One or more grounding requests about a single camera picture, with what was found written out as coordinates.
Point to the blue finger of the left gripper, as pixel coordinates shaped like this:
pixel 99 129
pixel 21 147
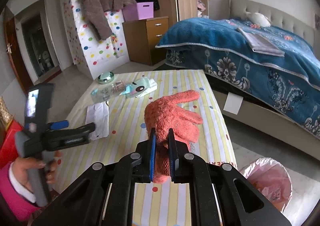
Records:
pixel 58 125
pixel 67 138

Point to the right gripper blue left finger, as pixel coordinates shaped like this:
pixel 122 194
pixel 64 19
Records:
pixel 103 194

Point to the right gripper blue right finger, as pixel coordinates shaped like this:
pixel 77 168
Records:
pixel 219 195

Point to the coral knitted glove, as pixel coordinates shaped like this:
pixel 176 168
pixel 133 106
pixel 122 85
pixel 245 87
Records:
pixel 164 114

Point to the pink sleeve forearm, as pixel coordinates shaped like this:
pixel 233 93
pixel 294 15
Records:
pixel 17 202

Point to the pink trash bag bin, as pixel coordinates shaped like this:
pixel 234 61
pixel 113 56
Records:
pixel 270 178

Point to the red box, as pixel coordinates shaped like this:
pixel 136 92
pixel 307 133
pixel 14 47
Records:
pixel 8 149

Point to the white plastic bag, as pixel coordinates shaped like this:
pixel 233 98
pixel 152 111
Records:
pixel 99 115

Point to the clear plastic wrapper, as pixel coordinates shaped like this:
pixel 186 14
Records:
pixel 107 92

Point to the white polka dot cabinet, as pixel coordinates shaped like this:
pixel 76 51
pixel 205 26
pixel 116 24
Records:
pixel 91 55

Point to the beige tufted headboard bed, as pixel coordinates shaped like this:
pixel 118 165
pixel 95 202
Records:
pixel 272 119

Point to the white label on bed base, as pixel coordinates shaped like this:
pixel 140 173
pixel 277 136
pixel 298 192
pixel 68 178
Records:
pixel 233 103

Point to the brown wooden drawer cabinet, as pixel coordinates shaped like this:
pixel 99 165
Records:
pixel 142 36

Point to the blue floral bed blanket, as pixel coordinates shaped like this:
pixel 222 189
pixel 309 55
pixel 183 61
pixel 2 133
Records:
pixel 220 50

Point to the purple plastic storage box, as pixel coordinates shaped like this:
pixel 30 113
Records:
pixel 138 11

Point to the grey folded cloth on bed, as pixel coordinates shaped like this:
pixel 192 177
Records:
pixel 261 45

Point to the white pillow on bed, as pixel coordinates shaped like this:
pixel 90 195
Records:
pixel 258 19

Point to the small wall photo frame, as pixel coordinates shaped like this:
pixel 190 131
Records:
pixel 317 21

